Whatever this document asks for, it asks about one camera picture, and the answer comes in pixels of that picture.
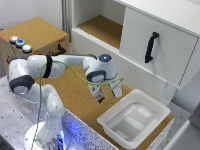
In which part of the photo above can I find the red button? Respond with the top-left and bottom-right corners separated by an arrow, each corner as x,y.
9,34 -> 19,44

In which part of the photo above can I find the white sliding door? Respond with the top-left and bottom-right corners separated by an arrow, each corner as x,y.
118,6 -> 200,90

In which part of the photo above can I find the black drawer handle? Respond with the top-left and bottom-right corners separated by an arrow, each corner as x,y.
47,43 -> 67,56

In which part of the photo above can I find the green button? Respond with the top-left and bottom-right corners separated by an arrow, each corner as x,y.
21,43 -> 33,54

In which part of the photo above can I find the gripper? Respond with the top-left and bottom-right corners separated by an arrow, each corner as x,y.
87,82 -> 105,100

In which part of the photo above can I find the black door handle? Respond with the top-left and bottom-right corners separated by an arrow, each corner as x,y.
144,31 -> 160,64

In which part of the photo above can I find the white cabinet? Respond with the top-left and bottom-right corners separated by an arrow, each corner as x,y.
70,0 -> 200,108

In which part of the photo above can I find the white plastic box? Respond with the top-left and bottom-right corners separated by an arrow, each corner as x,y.
96,88 -> 172,150

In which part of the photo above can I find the blue button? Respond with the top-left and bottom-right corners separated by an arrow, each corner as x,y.
15,38 -> 26,48

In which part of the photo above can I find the green cable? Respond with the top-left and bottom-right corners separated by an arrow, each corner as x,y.
30,59 -> 125,150

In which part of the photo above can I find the wooden drawer box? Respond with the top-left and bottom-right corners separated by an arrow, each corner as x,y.
0,16 -> 71,66

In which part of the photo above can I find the purple block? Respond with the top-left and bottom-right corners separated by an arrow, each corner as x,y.
97,95 -> 105,104

